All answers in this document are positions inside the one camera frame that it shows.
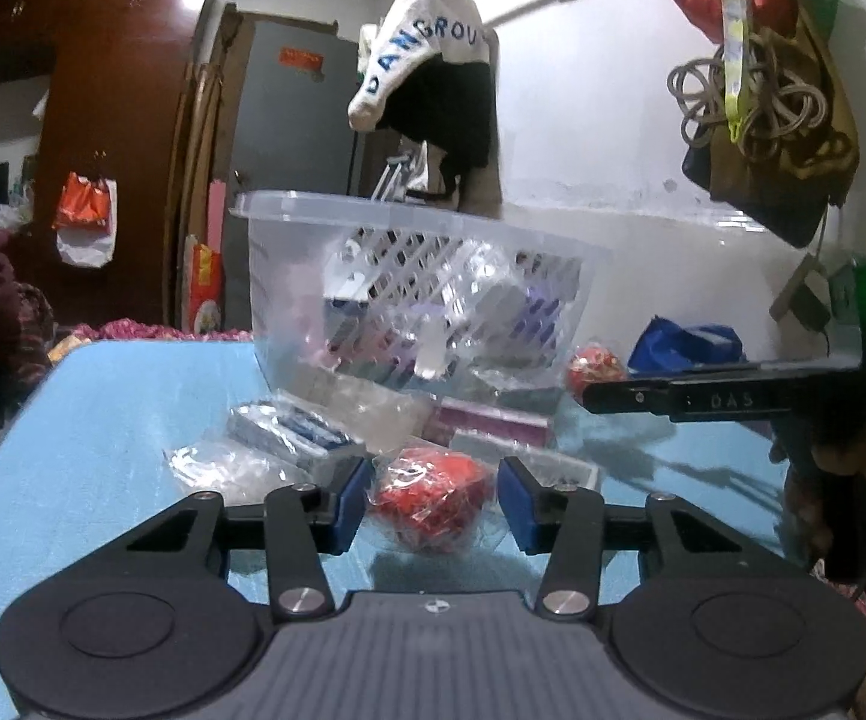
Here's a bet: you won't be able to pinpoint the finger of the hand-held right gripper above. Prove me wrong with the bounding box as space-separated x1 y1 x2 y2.
582 361 866 423

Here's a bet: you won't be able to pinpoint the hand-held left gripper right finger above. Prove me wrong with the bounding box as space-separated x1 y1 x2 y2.
496 456 771 620

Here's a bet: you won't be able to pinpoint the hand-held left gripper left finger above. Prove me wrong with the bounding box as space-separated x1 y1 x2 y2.
106 456 375 620

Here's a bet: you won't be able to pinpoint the red patterned packet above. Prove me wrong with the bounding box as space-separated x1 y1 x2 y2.
373 445 495 557
567 343 630 395

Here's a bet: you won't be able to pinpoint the clear plastic lattice basket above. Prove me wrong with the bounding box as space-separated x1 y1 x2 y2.
229 190 615 397

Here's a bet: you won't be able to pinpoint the person's right hand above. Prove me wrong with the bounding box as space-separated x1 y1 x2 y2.
811 415 866 482

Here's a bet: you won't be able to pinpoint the clear packet with white label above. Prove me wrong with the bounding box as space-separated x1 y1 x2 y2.
448 427 603 490

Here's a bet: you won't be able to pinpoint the blue fabric bag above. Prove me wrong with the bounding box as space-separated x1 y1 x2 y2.
627 314 747 377

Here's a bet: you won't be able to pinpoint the blue box in clear wrap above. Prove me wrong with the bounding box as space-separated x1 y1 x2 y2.
226 397 368 467

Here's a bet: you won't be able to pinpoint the empty clear plastic bag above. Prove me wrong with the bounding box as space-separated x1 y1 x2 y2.
164 440 315 505

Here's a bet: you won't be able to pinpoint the red printed standing bag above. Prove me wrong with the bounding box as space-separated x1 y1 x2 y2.
184 234 224 333

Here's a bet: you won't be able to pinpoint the pink floral blanket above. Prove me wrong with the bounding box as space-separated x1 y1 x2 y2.
71 318 255 344

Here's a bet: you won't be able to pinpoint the pink paper sheet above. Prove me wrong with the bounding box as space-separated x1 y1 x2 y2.
206 179 228 332

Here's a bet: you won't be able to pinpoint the metal folding stand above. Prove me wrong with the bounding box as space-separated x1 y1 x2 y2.
370 153 413 204

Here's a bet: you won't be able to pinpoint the black hanging garment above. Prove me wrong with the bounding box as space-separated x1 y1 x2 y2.
376 60 499 205

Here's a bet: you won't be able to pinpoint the grey door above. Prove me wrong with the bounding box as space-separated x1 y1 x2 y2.
221 10 364 332

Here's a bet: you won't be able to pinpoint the orange and white plastic bag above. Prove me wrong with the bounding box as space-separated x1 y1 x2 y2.
52 170 119 269

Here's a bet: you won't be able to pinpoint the wooden planks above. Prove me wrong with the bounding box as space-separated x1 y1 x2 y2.
169 3 244 332

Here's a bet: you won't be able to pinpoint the red door sticker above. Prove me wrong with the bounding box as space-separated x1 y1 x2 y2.
280 46 327 81

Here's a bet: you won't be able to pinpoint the white lettered hoodie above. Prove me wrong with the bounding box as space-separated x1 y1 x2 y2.
347 0 495 133

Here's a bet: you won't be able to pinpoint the brown wooden wardrobe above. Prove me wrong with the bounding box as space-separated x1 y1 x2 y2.
0 0 224 332

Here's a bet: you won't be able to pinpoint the wall charger adapter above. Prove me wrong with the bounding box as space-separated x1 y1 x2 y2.
769 255 859 332

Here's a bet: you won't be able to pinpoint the hanging bags with cords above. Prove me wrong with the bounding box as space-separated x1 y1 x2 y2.
682 0 862 250

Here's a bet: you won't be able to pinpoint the coiled grey rope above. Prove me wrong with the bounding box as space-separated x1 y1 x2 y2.
664 40 833 164

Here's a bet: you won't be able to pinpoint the yellow-green strap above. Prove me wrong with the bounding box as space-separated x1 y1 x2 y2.
716 0 754 145

